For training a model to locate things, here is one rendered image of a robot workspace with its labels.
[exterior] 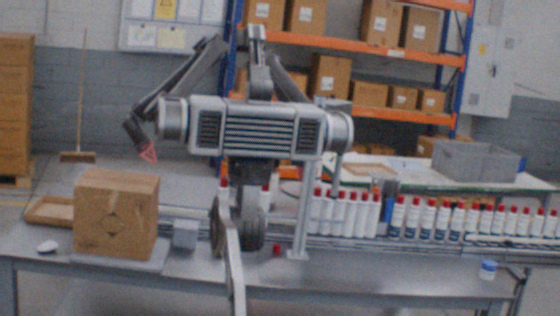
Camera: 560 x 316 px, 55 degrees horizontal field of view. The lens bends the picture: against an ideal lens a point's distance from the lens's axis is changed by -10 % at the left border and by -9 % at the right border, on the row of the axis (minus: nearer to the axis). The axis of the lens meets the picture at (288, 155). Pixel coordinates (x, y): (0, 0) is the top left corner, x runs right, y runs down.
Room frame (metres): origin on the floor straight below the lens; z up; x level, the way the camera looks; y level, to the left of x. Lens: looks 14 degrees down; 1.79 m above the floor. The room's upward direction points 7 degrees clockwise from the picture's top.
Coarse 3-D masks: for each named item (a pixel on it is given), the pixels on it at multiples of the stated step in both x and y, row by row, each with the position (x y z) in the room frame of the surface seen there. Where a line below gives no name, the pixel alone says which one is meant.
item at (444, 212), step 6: (444, 204) 2.47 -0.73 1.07; (444, 210) 2.46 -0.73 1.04; (450, 210) 2.47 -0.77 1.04; (438, 216) 2.47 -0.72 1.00; (444, 216) 2.45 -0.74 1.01; (438, 222) 2.47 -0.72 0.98; (444, 222) 2.45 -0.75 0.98; (438, 228) 2.46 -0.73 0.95; (444, 228) 2.45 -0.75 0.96; (438, 234) 2.46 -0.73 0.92; (444, 234) 2.46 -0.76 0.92; (438, 240) 2.45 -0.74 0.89
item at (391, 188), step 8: (384, 184) 2.60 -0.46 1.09; (392, 184) 2.60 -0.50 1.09; (384, 192) 2.60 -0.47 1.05; (392, 192) 2.49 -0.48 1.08; (384, 200) 2.55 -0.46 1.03; (384, 208) 2.55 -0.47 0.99; (384, 216) 2.55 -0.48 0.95; (384, 224) 2.48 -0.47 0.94; (376, 232) 2.47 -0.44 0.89; (384, 232) 2.48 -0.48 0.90
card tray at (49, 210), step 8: (40, 200) 2.35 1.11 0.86; (48, 200) 2.40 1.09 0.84; (56, 200) 2.41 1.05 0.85; (64, 200) 2.41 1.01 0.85; (72, 200) 2.42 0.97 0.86; (32, 208) 2.24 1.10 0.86; (40, 208) 2.32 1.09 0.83; (48, 208) 2.33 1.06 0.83; (56, 208) 2.35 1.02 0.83; (64, 208) 2.37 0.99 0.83; (72, 208) 2.38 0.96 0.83; (24, 216) 2.15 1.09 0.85; (32, 216) 2.15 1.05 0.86; (40, 216) 2.16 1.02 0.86; (48, 216) 2.16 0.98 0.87; (56, 216) 2.26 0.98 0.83; (64, 216) 2.27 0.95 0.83; (72, 216) 2.29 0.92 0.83; (48, 224) 2.16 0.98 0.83; (56, 224) 2.16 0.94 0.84; (64, 224) 2.17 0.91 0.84; (72, 224) 2.17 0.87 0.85
